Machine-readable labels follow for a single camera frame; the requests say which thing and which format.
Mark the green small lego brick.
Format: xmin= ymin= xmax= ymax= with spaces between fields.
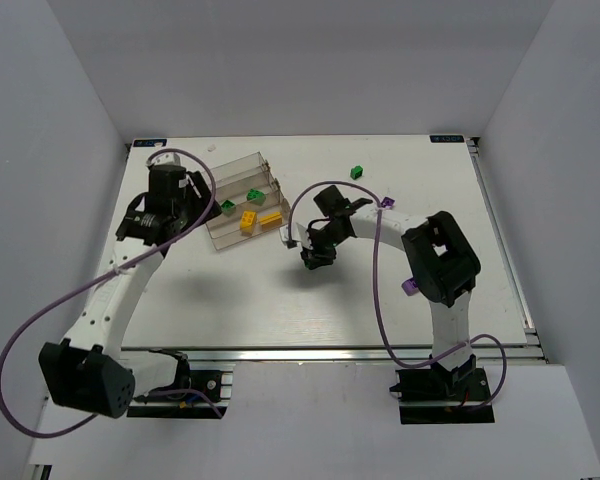
xmin=221 ymin=200 xmax=236 ymax=216

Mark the yellow patterned lego brick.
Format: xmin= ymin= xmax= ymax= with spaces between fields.
xmin=239 ymin=210 xmax=258 ymax=236

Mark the yellow long lego brick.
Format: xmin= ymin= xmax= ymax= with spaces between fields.
xmin=259 ymin=212 xmax=284 ymax=230

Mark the purple lego brick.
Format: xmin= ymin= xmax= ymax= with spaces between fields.
xmin=401 ymin=278 xmax=419 ymax=296
xmin=381 ymin=197 xmax=395 ymax=209

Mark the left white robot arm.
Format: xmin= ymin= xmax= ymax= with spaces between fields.
xmin=38 ymin=165 xmax=221 ymax=418

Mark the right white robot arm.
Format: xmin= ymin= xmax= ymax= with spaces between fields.
xmin=280 ymin=181 xmax=481 ymax=387

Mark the clear tiered plastic organizer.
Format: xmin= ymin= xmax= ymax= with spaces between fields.
xmin=206 ymin=152 xmax=290 ymax=251

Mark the small green lego cube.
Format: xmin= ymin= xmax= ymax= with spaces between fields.
xmin=350 ymin=165 xmax=364 ymax=180

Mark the blue label sticker left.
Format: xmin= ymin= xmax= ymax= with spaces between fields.
xmin=132 ymin=139 xmax=167 ymax=148

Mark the blue label sticker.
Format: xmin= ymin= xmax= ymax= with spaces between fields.
xmin=132 ymin=139 xmax=167 ymax=148
xmin=429 ymin=134 xmax=465 ymax=143

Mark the blue label sticker right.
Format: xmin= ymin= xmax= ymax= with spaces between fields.
xmin=429 ymin=134 xmax=465 ymax=143

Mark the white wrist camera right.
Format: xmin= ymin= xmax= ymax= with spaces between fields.
xmin=279 ymin=223 xmax=312 ymax=250

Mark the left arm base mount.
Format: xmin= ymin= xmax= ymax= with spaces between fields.
xmin=121 ymin=349 xmax=232 ymax=420

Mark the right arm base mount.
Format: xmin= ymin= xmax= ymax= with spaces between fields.
xmin=389 ymin=368 xmax=495 ymax=425

